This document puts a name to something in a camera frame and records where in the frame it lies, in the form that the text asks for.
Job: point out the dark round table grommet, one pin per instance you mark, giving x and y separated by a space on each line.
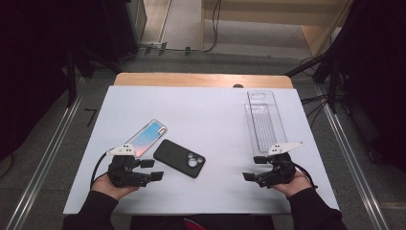
238 86

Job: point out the person's right hand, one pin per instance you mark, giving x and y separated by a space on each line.
293 187

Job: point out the white board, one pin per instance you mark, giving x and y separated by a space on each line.
198 115

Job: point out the person's left hand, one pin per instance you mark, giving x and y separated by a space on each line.
108 188

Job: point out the iridescent phone case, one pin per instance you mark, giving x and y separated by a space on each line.
146 138

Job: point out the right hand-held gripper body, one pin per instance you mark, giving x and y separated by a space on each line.
281 171

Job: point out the clear plastic rack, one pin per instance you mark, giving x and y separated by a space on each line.
265 124

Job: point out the metal floor rail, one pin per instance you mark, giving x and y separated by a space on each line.
48 153
351 159

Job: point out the light wooden furniture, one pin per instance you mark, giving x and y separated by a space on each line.
271 11

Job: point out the black cabinet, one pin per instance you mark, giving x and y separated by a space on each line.
124 28

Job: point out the black phone case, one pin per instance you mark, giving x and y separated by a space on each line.
175 156

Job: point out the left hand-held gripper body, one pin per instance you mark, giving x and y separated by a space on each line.
123 169

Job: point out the black metal stand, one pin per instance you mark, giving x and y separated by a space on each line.
332 86
72 80

